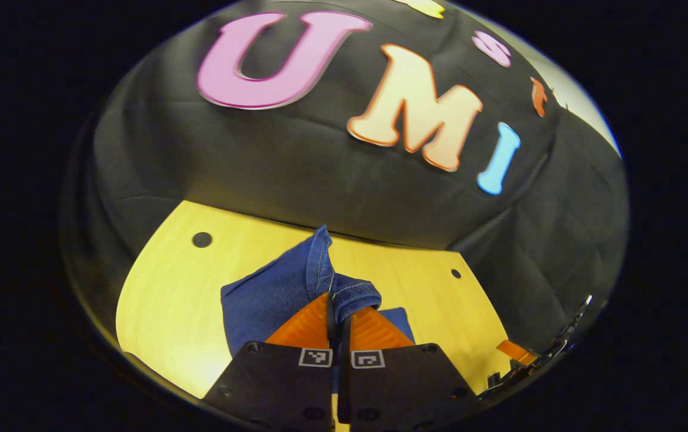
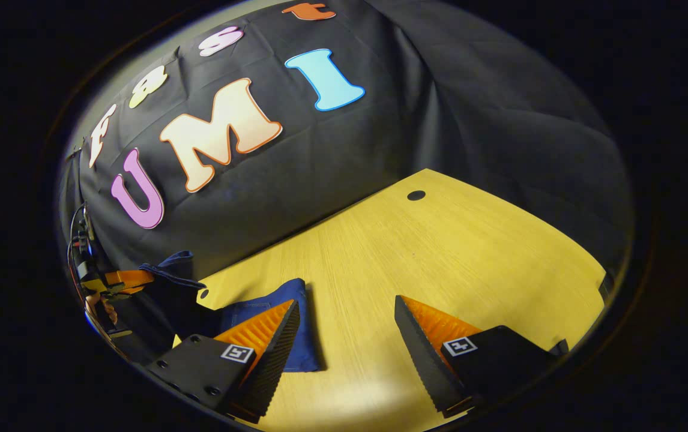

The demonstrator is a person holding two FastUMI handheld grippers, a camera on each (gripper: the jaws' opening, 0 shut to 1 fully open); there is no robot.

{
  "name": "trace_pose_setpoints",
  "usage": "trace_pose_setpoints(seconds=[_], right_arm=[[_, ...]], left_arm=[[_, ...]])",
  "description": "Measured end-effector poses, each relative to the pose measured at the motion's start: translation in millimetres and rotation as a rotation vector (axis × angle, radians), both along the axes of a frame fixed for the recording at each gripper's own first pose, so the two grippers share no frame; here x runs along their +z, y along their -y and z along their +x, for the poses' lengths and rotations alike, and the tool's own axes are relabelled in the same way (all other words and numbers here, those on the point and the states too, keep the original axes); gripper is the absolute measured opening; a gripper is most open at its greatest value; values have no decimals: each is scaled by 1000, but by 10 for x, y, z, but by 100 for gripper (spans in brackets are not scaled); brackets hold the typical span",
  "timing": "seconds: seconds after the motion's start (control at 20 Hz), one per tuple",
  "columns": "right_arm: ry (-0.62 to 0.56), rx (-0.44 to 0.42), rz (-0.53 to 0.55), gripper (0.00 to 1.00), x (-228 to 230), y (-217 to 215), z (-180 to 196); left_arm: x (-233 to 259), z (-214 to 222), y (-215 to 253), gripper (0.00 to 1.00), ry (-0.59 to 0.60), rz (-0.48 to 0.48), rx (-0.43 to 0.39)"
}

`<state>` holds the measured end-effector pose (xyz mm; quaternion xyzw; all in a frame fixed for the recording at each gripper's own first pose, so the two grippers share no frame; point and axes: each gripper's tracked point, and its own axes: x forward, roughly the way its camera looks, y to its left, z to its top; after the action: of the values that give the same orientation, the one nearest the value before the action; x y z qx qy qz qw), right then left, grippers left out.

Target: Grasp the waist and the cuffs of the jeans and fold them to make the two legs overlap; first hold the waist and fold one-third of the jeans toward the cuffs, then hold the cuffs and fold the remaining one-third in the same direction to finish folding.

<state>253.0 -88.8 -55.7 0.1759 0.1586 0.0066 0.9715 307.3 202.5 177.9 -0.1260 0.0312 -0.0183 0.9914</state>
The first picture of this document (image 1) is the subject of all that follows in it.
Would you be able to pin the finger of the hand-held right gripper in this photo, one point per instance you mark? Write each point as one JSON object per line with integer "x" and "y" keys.
{"x": 515, "y": 352}

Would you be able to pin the blue denim jeans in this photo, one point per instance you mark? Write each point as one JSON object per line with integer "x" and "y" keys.
{"x": 272, "y": 300}

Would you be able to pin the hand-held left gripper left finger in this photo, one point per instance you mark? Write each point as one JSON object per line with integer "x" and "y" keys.
{"x": 278, "y": 390}

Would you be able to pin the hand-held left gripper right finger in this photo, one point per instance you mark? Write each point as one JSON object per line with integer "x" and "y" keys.
{"x": 410, "y": 390}

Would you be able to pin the black backdrop cloth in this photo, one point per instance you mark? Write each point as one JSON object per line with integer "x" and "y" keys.
{"x": 296, "y": 162}

